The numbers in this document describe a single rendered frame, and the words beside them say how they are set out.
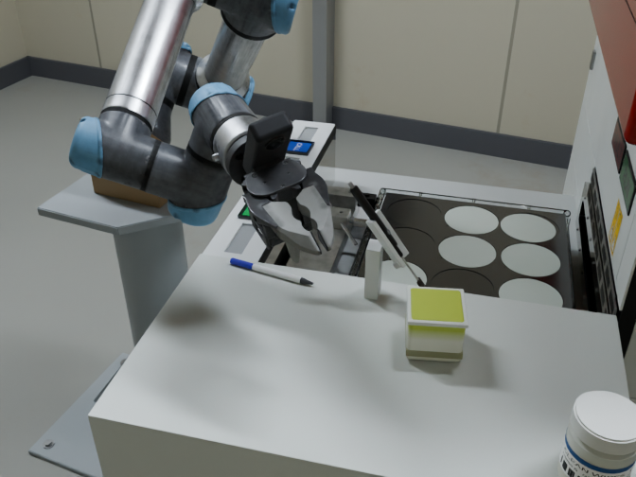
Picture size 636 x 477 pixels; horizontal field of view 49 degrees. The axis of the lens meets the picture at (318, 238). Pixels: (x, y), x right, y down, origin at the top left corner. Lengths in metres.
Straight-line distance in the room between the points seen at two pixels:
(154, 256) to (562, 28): 2.33
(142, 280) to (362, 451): 0.97
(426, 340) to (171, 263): 0.89
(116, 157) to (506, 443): 0.61
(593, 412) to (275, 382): 0.37
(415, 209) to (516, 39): 2.19
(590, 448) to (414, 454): 0.19
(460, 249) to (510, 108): 2.36
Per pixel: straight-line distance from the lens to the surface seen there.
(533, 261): 1.27
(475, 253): 1.26
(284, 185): 0.81
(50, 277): 2.88
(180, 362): 0.94
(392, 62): 3.66
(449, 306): 0.92
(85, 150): 0.99
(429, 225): 1.32
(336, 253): 1.27
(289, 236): 0.75
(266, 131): 0.77
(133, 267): 1.67
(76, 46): 4.67
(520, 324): 1.02
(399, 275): 1.19
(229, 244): 1.16
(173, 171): 0.99
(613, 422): 0.78
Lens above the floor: 1.59
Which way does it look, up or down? 33 degrees down
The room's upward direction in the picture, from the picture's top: straight up
